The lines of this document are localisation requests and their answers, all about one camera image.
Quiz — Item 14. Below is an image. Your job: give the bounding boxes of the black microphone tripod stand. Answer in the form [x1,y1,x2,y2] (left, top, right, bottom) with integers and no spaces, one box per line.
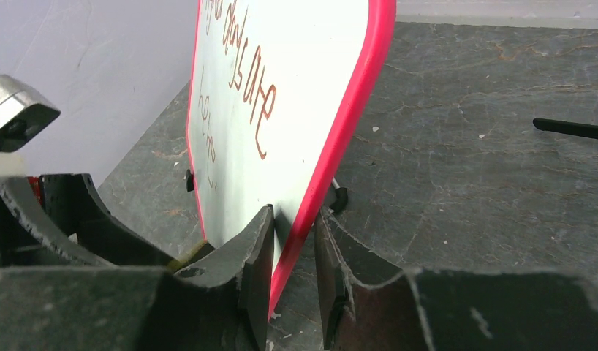
[532,118,598,140]

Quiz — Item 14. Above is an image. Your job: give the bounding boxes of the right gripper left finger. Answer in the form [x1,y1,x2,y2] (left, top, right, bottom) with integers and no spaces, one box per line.
[0,205,274,350]

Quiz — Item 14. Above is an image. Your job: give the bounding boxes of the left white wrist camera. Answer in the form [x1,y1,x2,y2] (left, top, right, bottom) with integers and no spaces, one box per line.
[0,74,61,177]

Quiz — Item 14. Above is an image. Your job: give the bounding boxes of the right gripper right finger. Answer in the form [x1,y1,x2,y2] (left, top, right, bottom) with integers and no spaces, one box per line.
[314,209,598,350]

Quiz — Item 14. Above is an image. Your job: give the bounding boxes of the black whiteboard easel stand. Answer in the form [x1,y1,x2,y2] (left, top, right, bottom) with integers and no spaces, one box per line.
[184,169,349,214]

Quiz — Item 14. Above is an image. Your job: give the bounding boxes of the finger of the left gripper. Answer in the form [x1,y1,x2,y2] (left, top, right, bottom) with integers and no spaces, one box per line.
[0,176,110,267]
[39,173,174,266]

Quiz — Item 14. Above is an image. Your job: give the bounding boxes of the pink framed whiteboard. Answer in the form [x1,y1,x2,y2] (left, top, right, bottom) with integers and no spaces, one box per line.
[186,1,396,310]

